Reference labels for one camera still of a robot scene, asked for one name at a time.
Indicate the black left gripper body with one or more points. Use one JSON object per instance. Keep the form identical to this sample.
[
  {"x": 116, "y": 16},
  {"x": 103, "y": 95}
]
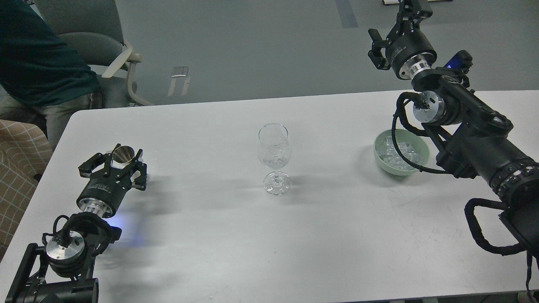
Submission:
[{"x": 105, "y": 191}]

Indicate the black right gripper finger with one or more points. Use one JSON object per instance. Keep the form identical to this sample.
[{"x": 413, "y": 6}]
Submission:
[
  {"x": 377, "y": 45},
  {"x": 411, "y": 13}
]

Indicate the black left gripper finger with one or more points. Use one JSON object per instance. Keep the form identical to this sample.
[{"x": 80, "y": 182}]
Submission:
[
  {"x": 87, "y": 168},
  {"x": 137, "y": 170}
]

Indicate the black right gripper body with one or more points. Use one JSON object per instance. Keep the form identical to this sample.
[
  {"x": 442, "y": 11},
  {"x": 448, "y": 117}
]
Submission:
[{"x": 406, "y": 46}]

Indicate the steel double jigger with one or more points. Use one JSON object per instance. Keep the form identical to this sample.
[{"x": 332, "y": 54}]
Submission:
[{"x": 122, "y": 156}]

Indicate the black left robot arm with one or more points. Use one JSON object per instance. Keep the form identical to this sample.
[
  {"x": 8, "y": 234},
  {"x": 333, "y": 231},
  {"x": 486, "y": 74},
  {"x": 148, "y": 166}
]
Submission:
[{"x": 61, "y": 269}]

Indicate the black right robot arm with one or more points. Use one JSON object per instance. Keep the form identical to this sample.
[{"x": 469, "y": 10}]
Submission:
[{"x": 470, "y": 136}]

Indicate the clear ice cubes pile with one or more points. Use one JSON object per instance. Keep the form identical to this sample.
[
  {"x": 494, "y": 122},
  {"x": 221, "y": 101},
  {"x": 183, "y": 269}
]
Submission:
[{"x": 398, "y": 153}]

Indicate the clear wine glass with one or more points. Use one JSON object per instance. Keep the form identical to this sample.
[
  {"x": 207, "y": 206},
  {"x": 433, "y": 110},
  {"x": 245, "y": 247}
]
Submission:
[{"x": 274, "y": 151}]

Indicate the beige checked cloth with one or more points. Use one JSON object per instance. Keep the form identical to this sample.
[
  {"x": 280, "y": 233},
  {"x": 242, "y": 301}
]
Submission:
[{"x": 24, "y": 153}]

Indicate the green bowl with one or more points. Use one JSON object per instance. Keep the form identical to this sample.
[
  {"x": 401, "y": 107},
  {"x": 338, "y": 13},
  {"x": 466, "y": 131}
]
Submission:
[{"x": 401, "y": 152}]

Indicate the seated person in teal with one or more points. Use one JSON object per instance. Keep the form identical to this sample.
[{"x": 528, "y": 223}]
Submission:
[{"x": 45, "y": 80}]

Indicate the grey office chair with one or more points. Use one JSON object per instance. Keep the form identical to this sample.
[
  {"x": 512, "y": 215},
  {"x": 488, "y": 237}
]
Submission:
[{"x": 93, "y": 28}]

